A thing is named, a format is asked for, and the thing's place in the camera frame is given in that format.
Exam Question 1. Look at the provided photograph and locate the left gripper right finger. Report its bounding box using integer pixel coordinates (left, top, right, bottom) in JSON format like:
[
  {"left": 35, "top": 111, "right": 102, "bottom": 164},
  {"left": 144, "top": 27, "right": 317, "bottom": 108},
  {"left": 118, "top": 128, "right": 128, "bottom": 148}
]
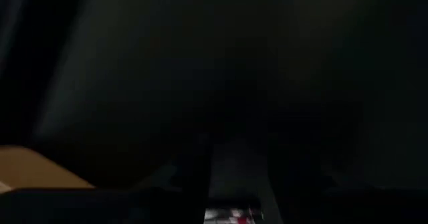
[{"left": 267, "top": 138, "right": 335, "bottom": 201}]

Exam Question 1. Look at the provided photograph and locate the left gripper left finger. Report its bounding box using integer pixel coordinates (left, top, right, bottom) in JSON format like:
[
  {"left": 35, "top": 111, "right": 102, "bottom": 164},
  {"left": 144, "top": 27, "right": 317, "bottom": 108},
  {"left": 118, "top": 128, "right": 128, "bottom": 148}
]
[{"left": 160, "top": 138, "right": 212, "bottom": 201}]

